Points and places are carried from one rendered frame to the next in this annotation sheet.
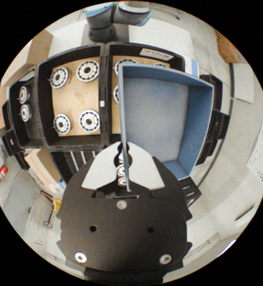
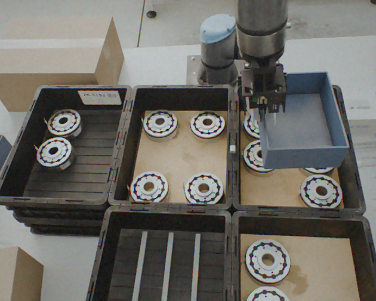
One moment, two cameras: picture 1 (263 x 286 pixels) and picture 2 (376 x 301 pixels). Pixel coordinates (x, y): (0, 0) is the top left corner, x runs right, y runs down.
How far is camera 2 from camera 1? 0.74 m
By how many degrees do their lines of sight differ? 65
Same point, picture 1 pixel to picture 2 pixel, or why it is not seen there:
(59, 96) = (153, 153)
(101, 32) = (219, 76)
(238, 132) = not seen: outside the picture
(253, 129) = not seen: outside the picture
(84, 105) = (196, 171)
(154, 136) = (292, 134)
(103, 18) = (225, 50)
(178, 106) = (311, 110)
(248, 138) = not seen: outside the picture
